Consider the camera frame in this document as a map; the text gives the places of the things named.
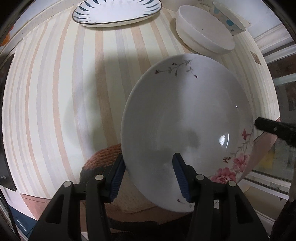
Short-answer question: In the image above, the blue leaf pattern plate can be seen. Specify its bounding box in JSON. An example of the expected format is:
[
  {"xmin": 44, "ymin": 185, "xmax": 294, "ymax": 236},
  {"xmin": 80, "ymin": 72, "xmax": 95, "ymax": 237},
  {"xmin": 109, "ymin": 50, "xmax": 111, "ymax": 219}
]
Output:
[{"xmin": 72, "ymin": 0, "xmax": 162, "ymax": 28}]

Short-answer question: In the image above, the white floral plate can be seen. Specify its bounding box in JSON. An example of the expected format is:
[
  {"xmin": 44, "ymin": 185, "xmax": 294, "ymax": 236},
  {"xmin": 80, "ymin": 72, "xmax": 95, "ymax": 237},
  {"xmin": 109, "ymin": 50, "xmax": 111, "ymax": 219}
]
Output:
[{"xmin": 121, "ymin": 54, "xmax": 254, "ymax": 213}]

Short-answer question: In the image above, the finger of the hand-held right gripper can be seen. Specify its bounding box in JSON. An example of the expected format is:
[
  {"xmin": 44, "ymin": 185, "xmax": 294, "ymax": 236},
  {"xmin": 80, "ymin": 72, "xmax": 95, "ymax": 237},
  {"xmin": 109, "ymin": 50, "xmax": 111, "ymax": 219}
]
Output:
[{"xmin": 254, "ymin": 117, "xmax": 296, "ymax": 147}]

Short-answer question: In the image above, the orange knitted cloth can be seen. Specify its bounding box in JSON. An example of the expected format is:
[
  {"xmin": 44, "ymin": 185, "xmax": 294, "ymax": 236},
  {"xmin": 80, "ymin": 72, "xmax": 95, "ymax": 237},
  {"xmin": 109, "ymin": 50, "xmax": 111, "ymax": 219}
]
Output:
[{"xmin": 80, "ymin": 143, "xmax": 162, "ymax": 212}]

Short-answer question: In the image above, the white window frame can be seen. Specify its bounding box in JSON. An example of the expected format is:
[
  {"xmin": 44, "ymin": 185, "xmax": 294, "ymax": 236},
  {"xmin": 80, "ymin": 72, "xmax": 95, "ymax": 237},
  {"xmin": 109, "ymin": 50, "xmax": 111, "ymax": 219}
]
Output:
[{"xmin": 251, "ymin": 22, "xmax": 296, "ymax": 197}]

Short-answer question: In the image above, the plain white bowl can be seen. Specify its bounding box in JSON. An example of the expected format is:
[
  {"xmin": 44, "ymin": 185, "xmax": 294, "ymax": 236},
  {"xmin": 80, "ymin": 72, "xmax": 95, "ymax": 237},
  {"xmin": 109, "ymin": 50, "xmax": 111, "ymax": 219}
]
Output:
[{"xmin": 175, "ymin": 5, "xmax": 236, "ymax": 55}]

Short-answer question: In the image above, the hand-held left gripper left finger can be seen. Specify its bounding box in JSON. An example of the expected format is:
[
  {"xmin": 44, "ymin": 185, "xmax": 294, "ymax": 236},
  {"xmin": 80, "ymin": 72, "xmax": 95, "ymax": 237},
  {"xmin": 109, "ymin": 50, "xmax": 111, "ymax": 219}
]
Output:
[{"xmin": 28, "ymin": 153, "xmax": 126, "ymax": 241}]

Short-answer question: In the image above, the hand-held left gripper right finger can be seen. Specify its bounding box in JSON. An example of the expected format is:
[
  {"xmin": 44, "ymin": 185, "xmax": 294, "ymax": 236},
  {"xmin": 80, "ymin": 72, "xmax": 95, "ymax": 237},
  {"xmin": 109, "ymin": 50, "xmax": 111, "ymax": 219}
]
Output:
[{"xmin": 172, "ymin": 152, "xmax": 270, "ymax": 241}]

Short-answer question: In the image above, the blue dotted bowl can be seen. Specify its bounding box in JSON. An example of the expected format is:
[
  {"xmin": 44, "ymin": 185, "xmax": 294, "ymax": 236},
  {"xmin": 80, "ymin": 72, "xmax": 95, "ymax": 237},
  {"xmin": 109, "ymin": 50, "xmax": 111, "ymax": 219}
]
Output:
[{"xmin": 212, "ymin": 2, "xmax": 246, "ymax": 36}]

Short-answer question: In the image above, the striped tablecloth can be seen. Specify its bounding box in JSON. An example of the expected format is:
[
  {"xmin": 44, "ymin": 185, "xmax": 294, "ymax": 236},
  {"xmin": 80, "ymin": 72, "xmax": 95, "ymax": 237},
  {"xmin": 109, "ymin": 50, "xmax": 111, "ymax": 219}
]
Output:
[{"xmin": 2, "ymin": 0, "xmax": 281, "ymax": 220}]

